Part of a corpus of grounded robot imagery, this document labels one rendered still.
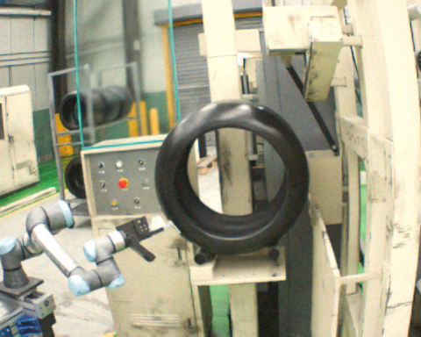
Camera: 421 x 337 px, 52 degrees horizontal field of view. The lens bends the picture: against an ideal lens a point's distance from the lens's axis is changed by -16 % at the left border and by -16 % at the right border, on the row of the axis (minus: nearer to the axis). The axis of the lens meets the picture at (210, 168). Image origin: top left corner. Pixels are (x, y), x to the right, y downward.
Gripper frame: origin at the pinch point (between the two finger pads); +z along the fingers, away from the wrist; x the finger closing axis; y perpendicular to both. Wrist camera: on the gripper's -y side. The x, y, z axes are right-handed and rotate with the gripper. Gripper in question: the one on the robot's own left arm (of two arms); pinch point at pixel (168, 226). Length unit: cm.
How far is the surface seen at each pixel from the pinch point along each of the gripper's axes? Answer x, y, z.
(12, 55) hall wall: 934, 525, 161
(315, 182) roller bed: -13, -7, 63
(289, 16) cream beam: -72, 46, 30
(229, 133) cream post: 5, 26, 44
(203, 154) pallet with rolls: 608, 76, 389
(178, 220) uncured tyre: -3.3, 0.9, 3.1
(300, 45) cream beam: -69, 36, 31
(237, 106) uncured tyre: -29, 30, 29
